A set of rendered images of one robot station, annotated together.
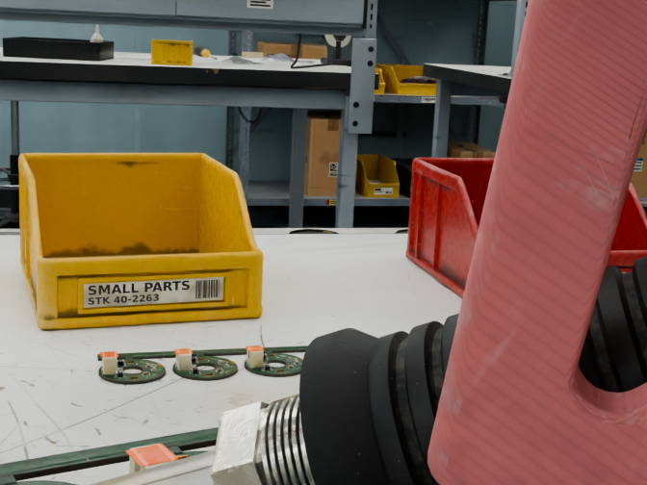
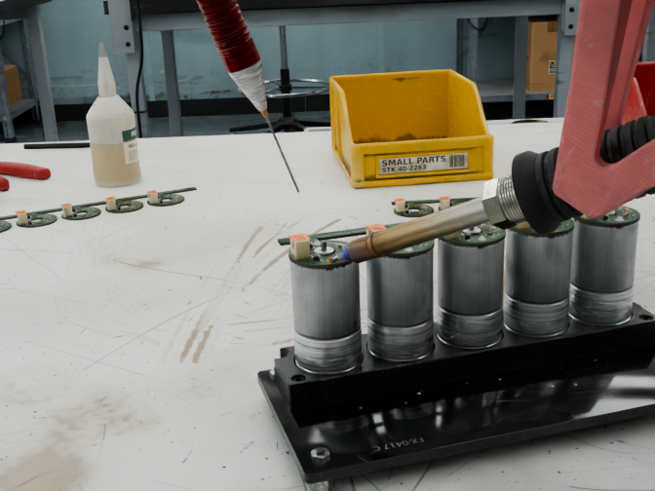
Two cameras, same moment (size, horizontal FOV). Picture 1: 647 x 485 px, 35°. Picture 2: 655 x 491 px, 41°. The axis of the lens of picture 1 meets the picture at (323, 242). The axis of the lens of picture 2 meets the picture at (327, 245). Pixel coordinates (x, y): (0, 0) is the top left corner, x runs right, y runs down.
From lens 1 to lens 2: 0.16 m
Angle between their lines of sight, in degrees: 15
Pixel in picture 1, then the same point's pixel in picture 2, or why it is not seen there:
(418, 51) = not seen: outside the picture
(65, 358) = (372, 204)
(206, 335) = (457, 190)
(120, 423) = not seen: hidden behind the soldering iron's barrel
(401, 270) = not seen: hidden behind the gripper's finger
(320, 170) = (540, 68)
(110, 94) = (361, 15)
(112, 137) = (360, 49)
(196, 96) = (432, 12)
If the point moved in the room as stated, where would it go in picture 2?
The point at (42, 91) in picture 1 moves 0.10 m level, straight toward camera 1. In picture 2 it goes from (308, 17) to (308, 19)
